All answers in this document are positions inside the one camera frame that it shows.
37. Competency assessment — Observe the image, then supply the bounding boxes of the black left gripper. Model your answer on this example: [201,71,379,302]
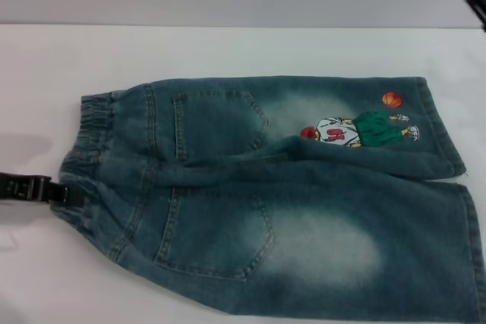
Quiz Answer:
[0,172,84,209]

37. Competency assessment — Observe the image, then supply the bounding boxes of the blue denim shorts with print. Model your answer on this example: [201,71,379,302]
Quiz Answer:
[49,74,486,324]

